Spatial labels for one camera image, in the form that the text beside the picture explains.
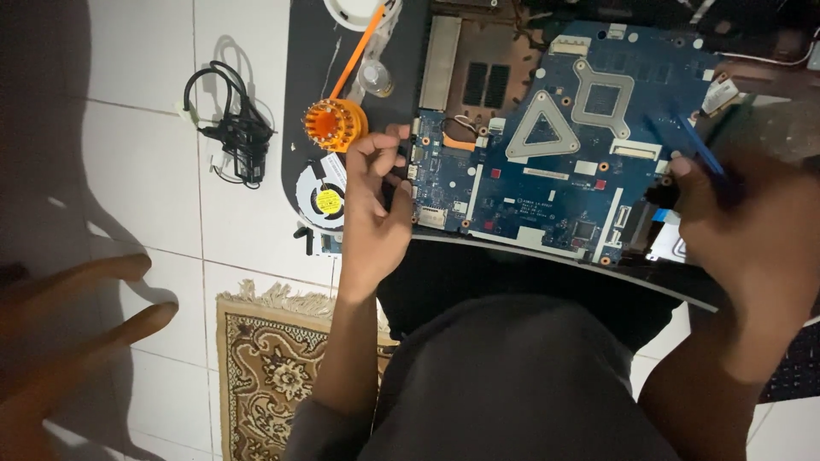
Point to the person's left hand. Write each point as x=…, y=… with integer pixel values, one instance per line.
x=368, y=211

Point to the person's right hand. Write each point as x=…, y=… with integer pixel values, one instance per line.
x=756, y=243

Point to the person's right fingers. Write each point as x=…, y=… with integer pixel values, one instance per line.
x=689, y=174

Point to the blue screwdriver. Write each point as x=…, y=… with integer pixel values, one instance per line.
x=701, y=148

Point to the blue laptop motherboard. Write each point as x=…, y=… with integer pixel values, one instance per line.
x=544, y=192

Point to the black keyboard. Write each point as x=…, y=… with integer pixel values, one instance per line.
x=797, y=368

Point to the black laptop base chassis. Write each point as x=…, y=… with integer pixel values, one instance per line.
x=487, y=57

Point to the person's dark clothing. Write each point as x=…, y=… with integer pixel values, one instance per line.
x=512, y=378

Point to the small clear bottle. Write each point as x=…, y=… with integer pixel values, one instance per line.
x=376, y=78

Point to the orange plastic pry stick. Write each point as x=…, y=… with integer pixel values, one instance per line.
x=355, y=54

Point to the orange round bit holder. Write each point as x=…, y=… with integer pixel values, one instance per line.
x=334, y=123

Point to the small blue circuit board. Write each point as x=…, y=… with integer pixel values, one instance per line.
x=330, y=243

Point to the laptop fan with yellow label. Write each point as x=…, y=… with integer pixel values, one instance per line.
x=320, y=198

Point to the white round container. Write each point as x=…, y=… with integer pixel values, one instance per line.
x=352, y=13

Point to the small black plastic part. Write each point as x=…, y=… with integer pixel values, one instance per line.
x=306, y=238

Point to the brown patterned fringed rug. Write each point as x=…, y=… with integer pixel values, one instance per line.
x=269, y=371

